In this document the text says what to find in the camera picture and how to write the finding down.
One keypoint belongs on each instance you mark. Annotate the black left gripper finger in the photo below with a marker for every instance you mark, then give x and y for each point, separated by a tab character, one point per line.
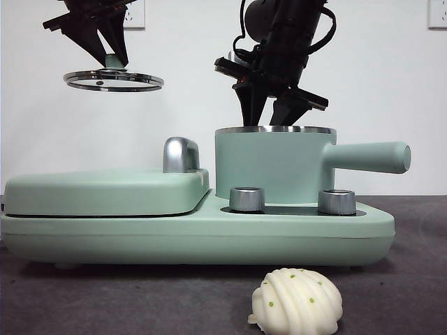
87	38
117	35

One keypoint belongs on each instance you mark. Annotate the silver control knob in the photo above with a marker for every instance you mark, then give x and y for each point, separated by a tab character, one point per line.
336	203
246	200

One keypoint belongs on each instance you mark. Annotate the glass pot lid green knob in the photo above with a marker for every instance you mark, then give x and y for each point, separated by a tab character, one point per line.
112	63

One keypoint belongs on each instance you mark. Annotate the green griddle cover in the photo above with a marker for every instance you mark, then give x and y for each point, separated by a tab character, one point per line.
104	192

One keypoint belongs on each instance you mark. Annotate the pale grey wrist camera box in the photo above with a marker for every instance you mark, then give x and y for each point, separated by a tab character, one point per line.
234	57

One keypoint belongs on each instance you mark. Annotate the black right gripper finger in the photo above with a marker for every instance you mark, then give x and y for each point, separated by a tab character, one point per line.
251	104
284	111

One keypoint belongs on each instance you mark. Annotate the white wall socket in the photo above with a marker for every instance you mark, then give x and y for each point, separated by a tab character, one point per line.
138	17
438	14

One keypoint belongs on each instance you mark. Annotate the pleated white bun green specks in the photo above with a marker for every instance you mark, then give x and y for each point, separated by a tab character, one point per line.
297	300

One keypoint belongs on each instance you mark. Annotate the green breakfast machine base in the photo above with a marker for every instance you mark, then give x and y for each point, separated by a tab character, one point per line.
209	240

